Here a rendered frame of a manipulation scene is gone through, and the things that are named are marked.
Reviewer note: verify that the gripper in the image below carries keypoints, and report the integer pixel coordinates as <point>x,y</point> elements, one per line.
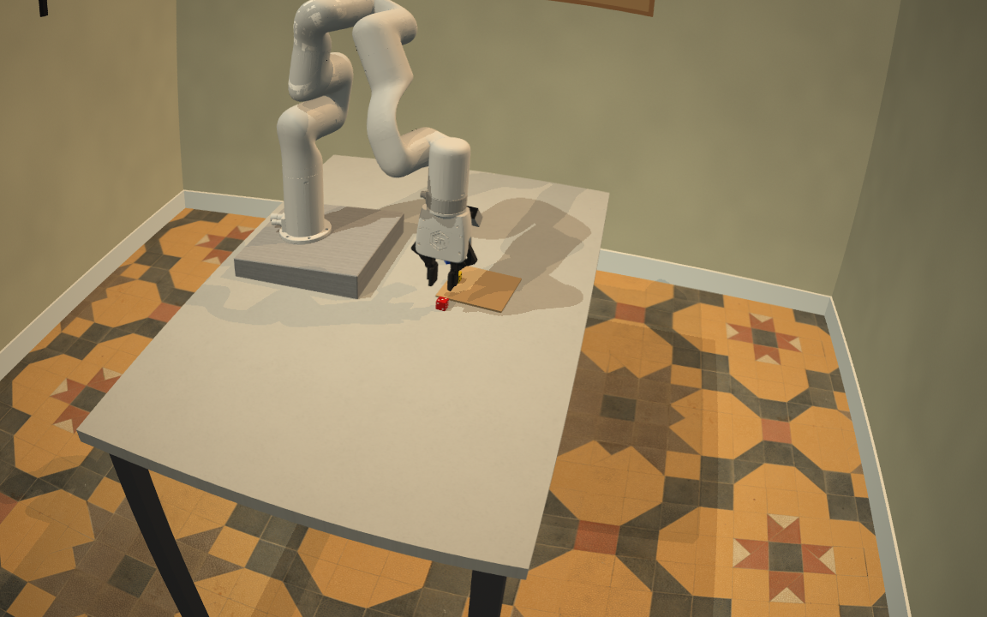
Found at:
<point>447,238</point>

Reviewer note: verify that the orange mat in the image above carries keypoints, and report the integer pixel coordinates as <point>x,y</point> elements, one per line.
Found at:
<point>482,289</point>

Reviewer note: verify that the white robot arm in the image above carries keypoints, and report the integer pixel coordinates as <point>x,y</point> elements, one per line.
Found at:
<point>316,71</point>

